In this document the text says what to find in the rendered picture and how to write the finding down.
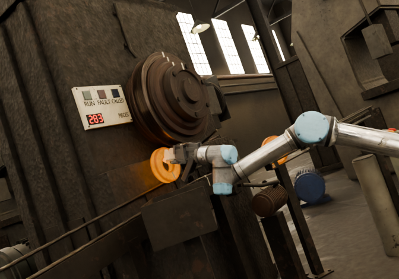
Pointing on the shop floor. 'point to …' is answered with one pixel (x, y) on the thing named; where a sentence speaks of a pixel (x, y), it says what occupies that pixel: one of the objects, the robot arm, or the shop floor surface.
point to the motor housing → (278, 231)
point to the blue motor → (310, 187)
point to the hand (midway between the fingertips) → (164, 160)
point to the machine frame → (6, 85)
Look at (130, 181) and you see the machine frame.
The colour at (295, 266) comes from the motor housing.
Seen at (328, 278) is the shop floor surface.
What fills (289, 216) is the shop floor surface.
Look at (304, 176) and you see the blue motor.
